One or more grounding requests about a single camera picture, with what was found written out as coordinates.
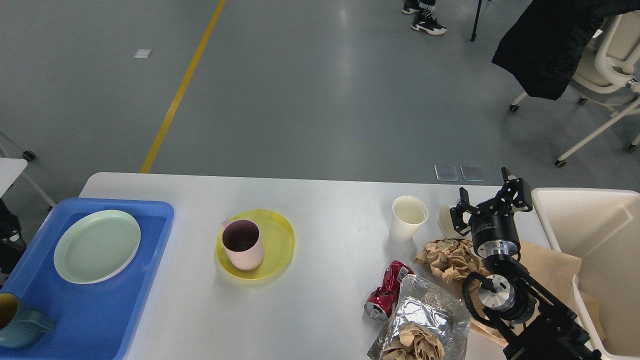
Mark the teal mug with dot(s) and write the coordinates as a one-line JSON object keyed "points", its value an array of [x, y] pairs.
{"points": [[21, 324]]}

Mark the pink ribbed mug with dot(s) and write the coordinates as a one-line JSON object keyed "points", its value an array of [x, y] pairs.
{"points": [[242, 242]]}

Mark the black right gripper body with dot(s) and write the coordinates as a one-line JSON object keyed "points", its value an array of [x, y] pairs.
{"points": [[493, 230]]}

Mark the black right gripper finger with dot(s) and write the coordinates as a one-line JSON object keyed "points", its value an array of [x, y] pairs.
{"points": [[462, 207], [514, 196]]}

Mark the black jacket on chair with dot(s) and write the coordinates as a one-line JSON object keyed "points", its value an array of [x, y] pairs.
{"points": [[543, 48]]}

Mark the yellow plastic plate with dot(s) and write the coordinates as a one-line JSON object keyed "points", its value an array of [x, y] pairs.
{"points": [[278, 239]]}

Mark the crumpled brown paper in bag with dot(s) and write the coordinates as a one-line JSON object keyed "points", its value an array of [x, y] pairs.
{"points": [[414, 342]]}

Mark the flat brown paper bag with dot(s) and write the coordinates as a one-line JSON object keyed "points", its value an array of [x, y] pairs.
{"points": [[558, 272]]}

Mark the blue plastic tray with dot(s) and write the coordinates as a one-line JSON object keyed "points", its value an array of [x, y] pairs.
{"points": [[94, 321]]}

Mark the white paper cup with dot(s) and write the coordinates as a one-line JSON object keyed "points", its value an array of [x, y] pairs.
{"points": [[408, 215]]}

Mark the person in black clothes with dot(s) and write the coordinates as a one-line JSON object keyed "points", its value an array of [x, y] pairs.
{"points": [[423, 11]]}

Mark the silver foil bag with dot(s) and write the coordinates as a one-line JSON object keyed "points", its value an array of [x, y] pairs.
{"points": [[426, 304]]}

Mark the crumpled brown paper ball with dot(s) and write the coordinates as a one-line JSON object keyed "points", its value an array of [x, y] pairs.
{"points": [[451, 259]]}

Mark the light green plate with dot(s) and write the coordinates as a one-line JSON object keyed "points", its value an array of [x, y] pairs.
{"points": [[97, 247]]}

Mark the crushed red soda can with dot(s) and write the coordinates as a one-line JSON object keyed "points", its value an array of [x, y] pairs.
{"points": [[380, 303]]}

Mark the white plastic bin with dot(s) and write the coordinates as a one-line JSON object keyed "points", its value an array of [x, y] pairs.
{"points": [[602, 228]]}

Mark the white office chair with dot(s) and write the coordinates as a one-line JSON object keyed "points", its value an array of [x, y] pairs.
{"points": [[608, 73]]}

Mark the white side table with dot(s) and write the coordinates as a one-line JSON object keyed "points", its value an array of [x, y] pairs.
{"points": [[11, 169]]}

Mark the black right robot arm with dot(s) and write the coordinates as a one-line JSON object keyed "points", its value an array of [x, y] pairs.
{"points": [[535, 324]]}

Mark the black tripod leg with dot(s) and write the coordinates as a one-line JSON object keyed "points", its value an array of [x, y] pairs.
{"points": [[476, 20]]}

